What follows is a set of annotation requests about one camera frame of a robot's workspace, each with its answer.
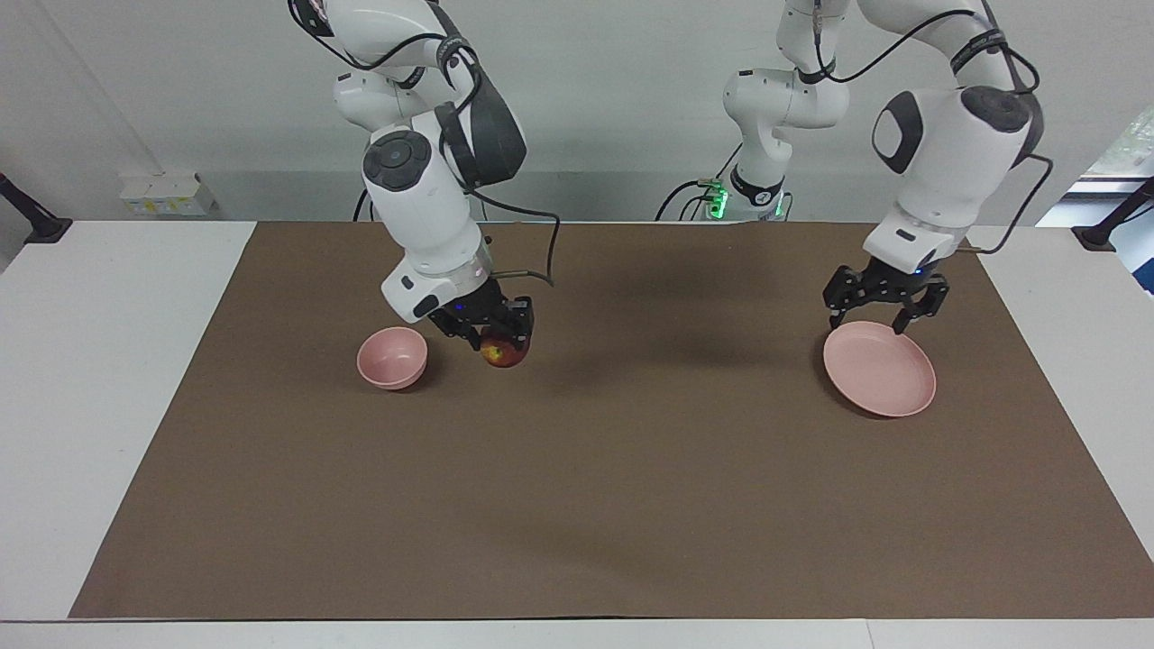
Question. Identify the pink bowl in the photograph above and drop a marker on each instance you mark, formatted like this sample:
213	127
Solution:
391	357

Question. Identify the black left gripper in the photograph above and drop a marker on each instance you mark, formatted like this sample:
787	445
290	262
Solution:
888	287

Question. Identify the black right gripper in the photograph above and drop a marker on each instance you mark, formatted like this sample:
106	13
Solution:
473	311

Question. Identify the dark red apple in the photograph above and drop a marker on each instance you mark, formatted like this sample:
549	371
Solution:
503	353

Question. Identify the brown table mat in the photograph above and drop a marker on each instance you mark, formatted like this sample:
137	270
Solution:
613	469

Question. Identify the pink plate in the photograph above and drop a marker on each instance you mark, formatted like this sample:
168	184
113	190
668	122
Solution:
879	370

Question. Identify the black clamp stand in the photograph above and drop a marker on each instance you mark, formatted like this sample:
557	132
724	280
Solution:
36	225
1104	234

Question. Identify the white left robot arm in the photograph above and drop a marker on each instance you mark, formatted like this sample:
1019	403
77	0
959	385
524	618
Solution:
938	153

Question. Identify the white wall socket box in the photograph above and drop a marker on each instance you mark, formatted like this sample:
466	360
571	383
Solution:
167	194

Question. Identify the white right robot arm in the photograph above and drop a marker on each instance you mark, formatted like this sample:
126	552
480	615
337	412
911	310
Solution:
424	207

